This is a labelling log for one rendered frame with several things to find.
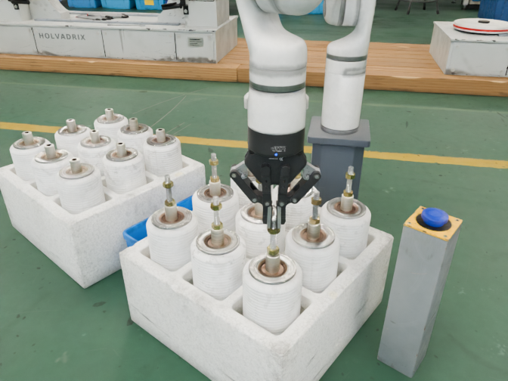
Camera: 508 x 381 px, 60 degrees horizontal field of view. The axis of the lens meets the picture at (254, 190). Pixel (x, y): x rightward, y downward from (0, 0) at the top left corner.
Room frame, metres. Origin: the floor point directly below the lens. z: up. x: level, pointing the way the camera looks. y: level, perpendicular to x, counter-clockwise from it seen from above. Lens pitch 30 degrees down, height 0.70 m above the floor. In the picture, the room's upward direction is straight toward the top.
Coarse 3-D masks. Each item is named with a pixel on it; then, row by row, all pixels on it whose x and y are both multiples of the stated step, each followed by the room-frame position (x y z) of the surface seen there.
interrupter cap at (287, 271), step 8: (256, 256) 0.57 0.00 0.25; (264, 256) 0.58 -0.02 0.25; (280, 256) 0.58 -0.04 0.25; (256, 264) 0.56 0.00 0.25; (264, 264) 0.56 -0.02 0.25; (280, 264) 0.56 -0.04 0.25; (288, 264) 0.56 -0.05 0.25; (256, 272) 0.54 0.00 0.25; (264, 272) 0.54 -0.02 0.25; (280, 272) 0.54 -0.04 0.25; (288, 272) 0.54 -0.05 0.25; (264, 280) 0.52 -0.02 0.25; (272, 280) 0.52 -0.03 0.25; (280, 280) 0.52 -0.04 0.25; (288, 280) 0.52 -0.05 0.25
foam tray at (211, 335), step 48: (144, 240) 0.72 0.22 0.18; (384, 240) 0.72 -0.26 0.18; (144, 288) 0.64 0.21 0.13; (192, 288) 0.58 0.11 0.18; (240, 288) 0.58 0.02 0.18; (336, 288) 0.58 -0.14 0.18; (192, 336) 0.56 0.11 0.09; (240, 336) 0.49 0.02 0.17; (288, 336) 0.48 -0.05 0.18; (336, 336) 0.57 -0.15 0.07
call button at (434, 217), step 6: (426, 210) 0.60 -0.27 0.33; (432, 210) 0.60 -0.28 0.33; (438, 210) 0.60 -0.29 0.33; (426, 216) 0.58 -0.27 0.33; (432, 216) 0.58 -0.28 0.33; (438, 216) 0.58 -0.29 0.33; (444, 216) 0.58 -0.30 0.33; (426, 222) 0.58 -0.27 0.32; (432, 222) 0.57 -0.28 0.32; (438, 222) 0.57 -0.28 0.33; (444, 222) 0.57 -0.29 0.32
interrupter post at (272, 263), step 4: (268, 256) 0.54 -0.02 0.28; (272, 256) 0.54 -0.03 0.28; (276, 256) 0.54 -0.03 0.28; (268, 260) 0.54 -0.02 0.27; (272, 260) 0.54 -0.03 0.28; (276, 260) 0.54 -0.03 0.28; (268, 264) 0.54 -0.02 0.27; (272, 264) 0.54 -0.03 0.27; (276, 264) 0.54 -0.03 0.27; (268, 268) 0.54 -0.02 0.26; (272, 268) 0.54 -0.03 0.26; (276, 268) 0.54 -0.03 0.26; (268, 272) 0.54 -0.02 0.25; (272, 272) 0.54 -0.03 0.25; (276, 272) 0.54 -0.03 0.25
